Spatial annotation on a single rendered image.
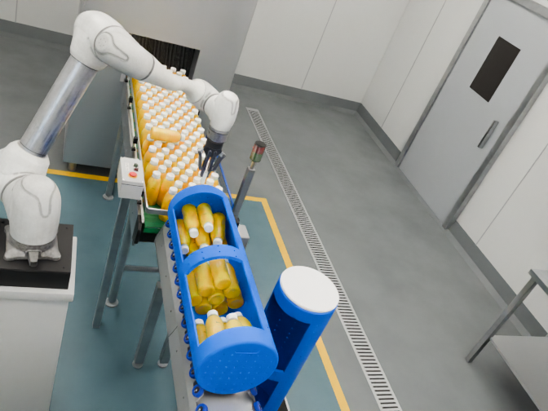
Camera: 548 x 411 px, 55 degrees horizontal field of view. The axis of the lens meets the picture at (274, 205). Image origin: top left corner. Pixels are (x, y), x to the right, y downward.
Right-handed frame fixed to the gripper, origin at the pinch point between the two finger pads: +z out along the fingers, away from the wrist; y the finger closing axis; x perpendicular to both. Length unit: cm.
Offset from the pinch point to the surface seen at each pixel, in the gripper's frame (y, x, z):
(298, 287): -41, 46, 20
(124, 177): 31.9, -12.1, 14.1
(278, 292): -33, 46, 24
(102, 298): 28, -17, 99
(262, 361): -8, 92, 11
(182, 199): 9.9, 11.1, 6.0
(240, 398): -7, 92, 31
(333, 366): -119, 11, 124
